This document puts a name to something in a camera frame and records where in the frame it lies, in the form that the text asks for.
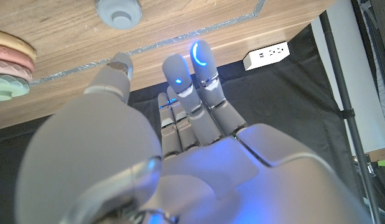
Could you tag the white power strip box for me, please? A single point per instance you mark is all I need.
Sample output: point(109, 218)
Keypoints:
point(267, 55)

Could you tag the black fabric backdrop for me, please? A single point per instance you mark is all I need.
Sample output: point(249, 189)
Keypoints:
point(288, 99)

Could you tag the black backdrop stand pole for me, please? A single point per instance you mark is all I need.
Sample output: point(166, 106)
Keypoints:
point(347, 112)

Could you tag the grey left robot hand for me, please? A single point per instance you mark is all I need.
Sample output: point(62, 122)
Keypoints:
point(226, 180)

